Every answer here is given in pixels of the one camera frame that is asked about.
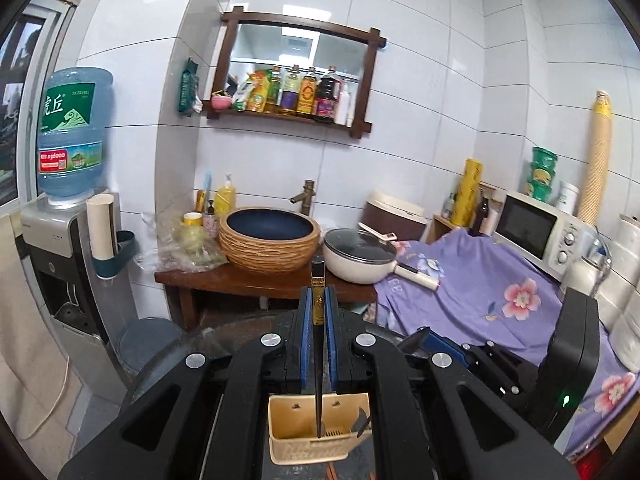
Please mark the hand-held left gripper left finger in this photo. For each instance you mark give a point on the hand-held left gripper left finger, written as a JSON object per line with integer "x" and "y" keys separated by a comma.
{"x": 305, "y": 350}

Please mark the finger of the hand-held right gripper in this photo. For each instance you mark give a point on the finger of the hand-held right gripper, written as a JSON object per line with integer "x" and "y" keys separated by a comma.
{"x": 450, "y": 347}
{"x": 416, "y": 342}

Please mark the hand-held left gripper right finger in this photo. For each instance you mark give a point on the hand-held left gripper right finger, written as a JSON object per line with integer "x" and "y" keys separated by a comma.
{"x": 331, "y": 350}

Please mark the beige plastic utensil holder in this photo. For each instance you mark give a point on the beige plastic utensil holder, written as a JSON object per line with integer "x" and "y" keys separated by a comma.
{"x": 290, "y": 425}

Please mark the purple floral cloth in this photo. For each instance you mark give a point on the purple floral cloth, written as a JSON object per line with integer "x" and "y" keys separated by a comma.
{"x": 475, "y": 280}

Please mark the white thermos jug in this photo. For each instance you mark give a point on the white thermos jug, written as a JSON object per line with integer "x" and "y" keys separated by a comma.
{"x": 582, "y": 272}

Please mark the stack of white containers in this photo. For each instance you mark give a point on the stack of white containers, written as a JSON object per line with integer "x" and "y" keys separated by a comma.
{"x": 625, "y": 285}

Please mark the white pan with lid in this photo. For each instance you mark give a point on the white pan with lid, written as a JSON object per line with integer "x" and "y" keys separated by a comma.
{"x": 355, "y": 257}

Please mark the woven-look wash basin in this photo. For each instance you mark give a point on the woven-look wash basin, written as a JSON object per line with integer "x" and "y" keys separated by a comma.
{"x": 270, "y": 250}

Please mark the white rice paddle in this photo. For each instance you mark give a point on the white rice paddle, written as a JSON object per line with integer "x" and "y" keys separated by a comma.
{"x": 377, "y": 232}

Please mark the wooden shelf box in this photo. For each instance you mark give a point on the wooden shelf box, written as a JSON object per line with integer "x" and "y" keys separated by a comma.
{"x": 440, "y": 227}

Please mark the wooden counter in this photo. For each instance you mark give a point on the wooden counter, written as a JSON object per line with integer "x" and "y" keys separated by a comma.
{"x": 210, "y": 280}

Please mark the brown and white rice cooker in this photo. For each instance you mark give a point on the brown and white rice cooker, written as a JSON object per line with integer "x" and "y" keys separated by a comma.
{"x": 395, "y": 212}

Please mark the brown glass bottle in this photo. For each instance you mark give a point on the brown glass bottle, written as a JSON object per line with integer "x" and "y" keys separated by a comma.
{"x": 480, "y": 217}

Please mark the white microwave oven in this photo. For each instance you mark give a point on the white microwave oven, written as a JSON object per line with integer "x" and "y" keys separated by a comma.
{"x": 525, "y": 225}

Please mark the small clear bottle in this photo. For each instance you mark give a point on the small clear bottle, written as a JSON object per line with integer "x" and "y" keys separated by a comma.
{"x": 448, "y": 206}

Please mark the bronze faucet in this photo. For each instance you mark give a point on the bronze faucet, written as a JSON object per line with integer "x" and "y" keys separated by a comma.
{"x": 306, "y": 197}

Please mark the yellow roll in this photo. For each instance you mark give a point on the yellow roll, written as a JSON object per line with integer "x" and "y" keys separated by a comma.
{"x": 467, "y": 192}

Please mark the white lidded jar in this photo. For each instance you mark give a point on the white lidded jar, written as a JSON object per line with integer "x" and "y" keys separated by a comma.
{"x": 567, "y": 199}

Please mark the grey trash bin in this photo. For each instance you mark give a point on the grey trash bin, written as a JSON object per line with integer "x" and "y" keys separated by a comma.
{"x": 147, "y": 342}

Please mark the clear plastic bag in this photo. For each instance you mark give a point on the clear plastic bag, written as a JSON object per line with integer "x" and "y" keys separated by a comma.
{"x": 180, "y": 250}

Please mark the green instant noodle cup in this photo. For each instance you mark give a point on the green instant noodle cup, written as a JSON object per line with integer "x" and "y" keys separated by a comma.
{"x": 539, "y": 193}
{"x": 544, "y": 158}
{"x": 541, "y": 176}

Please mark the yellow soap pump bottle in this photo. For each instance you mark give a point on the yellow soap pump bottle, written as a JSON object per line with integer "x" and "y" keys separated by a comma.
{"x": 225, "y": 200}

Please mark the yellow cup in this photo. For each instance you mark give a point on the yellow cup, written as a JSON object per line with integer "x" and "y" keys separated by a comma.
{"x": 192, "y": 220}

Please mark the blue toothbrush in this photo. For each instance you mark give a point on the blue toothbrush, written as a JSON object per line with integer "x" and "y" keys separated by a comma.
{"x": 207, "y": 190}

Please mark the tall stack of paper cups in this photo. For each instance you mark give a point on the tall stack of paper cups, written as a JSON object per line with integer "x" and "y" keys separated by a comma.
{"x": 597, "y": 160}

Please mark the teal cup holder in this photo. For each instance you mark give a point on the teal cup holder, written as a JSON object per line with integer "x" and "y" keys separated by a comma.
{"x": 117, "y": 260}

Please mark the white paper cup stack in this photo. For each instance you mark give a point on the white paper cup stack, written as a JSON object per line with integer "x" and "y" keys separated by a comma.
{"x": 101, "y": 230}

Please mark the white bottle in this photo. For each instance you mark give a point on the white bottle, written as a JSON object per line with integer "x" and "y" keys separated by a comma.
{"x": 346, "y": 107}

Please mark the dark soy sauce bottle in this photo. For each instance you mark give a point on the dark soy sauce bottle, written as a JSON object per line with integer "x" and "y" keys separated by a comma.
{"x": 327, "y": 97}

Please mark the grey water dispenser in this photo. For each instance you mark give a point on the grey water dispenser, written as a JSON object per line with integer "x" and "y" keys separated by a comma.
{"x": 60, "y": 280}

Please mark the amber sauce bottle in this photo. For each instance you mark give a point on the amber sauce bottle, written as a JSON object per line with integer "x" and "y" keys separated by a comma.
{"x": 307, "y": 95}

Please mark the purple label bottle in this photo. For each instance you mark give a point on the purple label bottle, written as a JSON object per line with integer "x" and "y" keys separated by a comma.
{"x": 290, "y": 95}

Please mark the green oil bottle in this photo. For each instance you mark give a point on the green oil bottle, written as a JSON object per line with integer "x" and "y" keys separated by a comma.
{"x": 273, "y": 92}

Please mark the pink bowl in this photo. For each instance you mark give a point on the pink bowl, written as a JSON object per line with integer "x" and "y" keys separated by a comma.
{"x": 221, "y": 101}

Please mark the beige cloth curtain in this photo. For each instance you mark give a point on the beige cloth curtain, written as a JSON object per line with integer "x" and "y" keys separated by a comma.
{"x": 25, "y": 320}

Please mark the green hanging packet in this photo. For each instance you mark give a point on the green hanging packet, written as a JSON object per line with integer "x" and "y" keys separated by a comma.
{"x": 188, "y": 87}

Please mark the wooden framed mirror shelf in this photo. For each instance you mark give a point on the wooden framed mirror shelf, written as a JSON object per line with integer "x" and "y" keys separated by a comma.
{"x": 225, "y": 60}

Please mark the blue water jug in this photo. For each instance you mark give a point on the blue water jug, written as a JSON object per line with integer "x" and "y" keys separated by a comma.
{"x": 72, "y": 125}

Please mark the sliding window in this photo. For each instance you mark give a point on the sliding window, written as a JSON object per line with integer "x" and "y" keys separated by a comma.
{"x": 25, "y": 110}

